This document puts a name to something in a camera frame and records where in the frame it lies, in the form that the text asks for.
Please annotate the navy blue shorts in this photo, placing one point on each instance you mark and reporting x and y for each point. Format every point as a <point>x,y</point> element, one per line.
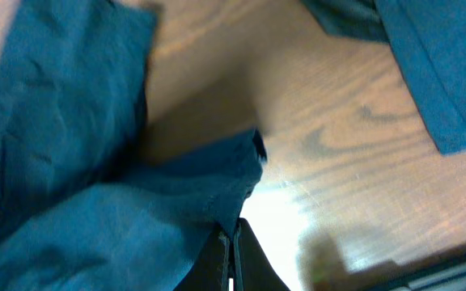
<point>79,210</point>

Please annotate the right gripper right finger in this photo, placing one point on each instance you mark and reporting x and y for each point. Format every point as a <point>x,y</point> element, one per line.
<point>252,269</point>

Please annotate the navy blue garment in pile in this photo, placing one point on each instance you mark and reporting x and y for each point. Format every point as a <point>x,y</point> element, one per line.
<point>428,41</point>

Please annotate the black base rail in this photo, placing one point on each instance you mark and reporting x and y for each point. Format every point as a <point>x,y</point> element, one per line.
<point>448,275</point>

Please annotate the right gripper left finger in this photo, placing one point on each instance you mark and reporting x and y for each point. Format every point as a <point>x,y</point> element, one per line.
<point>210,272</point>

